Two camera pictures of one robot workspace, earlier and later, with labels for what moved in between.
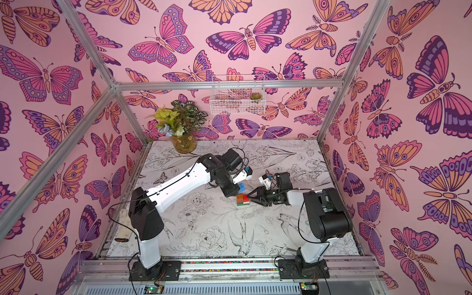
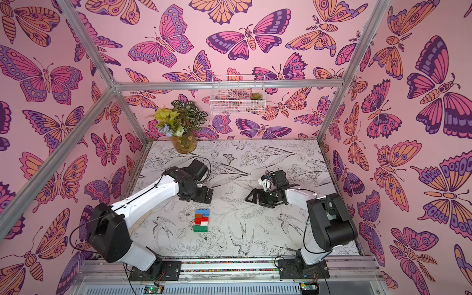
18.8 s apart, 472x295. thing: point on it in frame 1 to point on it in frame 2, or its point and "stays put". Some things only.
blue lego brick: (242, 187) to (205, 212)
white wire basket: (238, 101) stays put
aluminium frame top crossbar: (227, 85) stays put
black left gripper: (234, 191) to (203, 198)
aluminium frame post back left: (99, 62) stays put
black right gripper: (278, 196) stays put
